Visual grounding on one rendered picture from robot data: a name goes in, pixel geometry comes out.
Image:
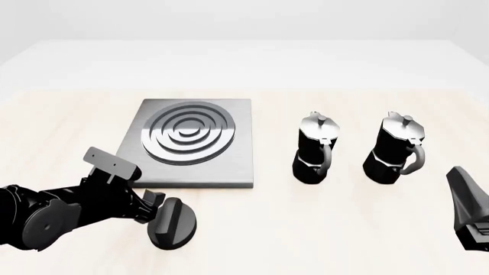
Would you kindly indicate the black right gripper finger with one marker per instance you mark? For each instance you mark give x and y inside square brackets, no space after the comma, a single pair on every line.
[468,197]

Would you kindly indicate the round black stove knob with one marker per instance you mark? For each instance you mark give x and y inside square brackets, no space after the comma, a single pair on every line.
[173,226]

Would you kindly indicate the small flat plate on stalk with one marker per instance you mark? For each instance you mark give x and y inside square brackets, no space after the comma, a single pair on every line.
[111,164]

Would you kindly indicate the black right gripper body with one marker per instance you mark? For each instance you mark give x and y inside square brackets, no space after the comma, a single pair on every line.
[475,239]

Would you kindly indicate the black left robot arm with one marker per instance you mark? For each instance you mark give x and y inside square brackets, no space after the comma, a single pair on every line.
[46,217]

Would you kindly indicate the flat stove plate with rings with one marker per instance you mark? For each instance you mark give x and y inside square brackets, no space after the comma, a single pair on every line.
[191,137]

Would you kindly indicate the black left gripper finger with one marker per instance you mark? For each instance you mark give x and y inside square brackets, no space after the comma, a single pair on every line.
[154,197]

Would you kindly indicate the black and silver moka pot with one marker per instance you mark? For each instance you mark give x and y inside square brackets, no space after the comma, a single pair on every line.
[386,154]
[309,154]

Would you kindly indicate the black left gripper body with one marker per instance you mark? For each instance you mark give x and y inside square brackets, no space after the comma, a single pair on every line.
[138,206]

